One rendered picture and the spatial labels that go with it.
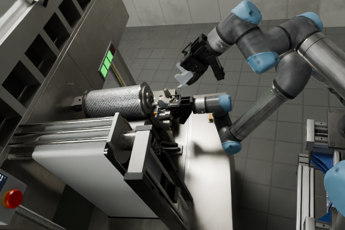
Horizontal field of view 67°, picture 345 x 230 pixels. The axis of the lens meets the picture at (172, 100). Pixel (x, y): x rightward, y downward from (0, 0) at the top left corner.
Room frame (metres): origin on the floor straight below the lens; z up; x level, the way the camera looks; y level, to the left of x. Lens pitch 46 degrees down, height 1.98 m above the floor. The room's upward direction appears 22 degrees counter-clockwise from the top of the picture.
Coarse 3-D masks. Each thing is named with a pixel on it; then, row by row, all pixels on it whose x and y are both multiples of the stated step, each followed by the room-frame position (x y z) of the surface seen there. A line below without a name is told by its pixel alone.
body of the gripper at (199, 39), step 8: (200, 40) 0.64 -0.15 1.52; (184, 48) 0.71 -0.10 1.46; (192, 48) 0.67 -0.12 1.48; (200, 48) 0.64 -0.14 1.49; (208, 48) 0.62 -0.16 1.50; (184, 56) 0.67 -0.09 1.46; (192, 56) 0.65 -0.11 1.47; (200, 56) 0.65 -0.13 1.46; (184, 64) 0.66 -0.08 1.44; (192, 64) 0.64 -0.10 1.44; (200, 64) 0.63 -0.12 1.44; (208, 64) 0.63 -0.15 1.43
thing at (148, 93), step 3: (147, 90) 0.79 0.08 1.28; (150, 90) 0.79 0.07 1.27; (147, 93) 0.77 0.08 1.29; (150, 93) 0.78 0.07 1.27; (147, 96) 0.75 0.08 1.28; (150, 96) 0.78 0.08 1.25; (153, 96) 0.79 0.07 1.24; (147, 99) 0.74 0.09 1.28; (150, 99) 0.76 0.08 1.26; (153, 99) 0.78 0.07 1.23; (147, 102) 0.74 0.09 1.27; (150, 102) 0.75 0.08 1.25; (153, 102) 0.77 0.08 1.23; (147, 105) 0.74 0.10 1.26; (150, 105) 0.74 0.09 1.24
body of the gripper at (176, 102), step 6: (180, 96) 0.82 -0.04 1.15; (186, 96) 0.79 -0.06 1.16; (192, 96) 0.78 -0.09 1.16; (174, 102) 0.79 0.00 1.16; (180, 102) 0.77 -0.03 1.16; (186, 102) 0.78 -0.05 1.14; (192, 102) 0.75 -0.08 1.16; (168, 108) 0.77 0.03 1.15; (174, 108) 0.77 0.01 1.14; (180, 108) 0.76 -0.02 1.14; (186, 108) 0.77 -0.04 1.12; (192, 108) 0.74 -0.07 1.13; (174, 114) 0.77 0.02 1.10; (180, 114) 0.76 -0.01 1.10
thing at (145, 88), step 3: (144, 87) 0.79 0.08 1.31; (147, 87) 0.81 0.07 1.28; (144, 90) 0.77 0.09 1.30; (141, 93) 0.76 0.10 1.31; (144, 93) 0.76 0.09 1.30; (141, 96) 0.75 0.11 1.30; (144, 96) 0.75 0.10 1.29; (141, 99) 0.74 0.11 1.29; (144, 99) 0.74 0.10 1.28; (144, 102) 0.73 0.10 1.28; (144, 105) 0.72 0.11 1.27; (144, 108) 0.72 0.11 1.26; (147, 108) 0.73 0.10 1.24; (150, 108) 0.75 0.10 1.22; (87, 111) 0.82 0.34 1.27; (147, 111) 0.72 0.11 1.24; (150, 111) 0.74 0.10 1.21; (90, 117) 0.82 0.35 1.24
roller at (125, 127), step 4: (124, 124) 0.59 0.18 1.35; (124, 128) 0.58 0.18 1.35; (128, 128) 0.60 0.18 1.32; (120, 132) 0.56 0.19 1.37; (116, 148) 0.50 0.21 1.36; (120, 148) 0.52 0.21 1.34; (116, 152) 0.50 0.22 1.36; (120, 152) 0.51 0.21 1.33; (124, 152) 0.52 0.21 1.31; (128, 152) 0.53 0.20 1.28; (116, 156) 0.49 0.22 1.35; (120, 156) 0.50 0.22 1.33; (124, 156) 0.51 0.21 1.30; (128, 156) 0.52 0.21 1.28; (120, 160) 0.49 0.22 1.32; (124, 160) 0.50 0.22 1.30
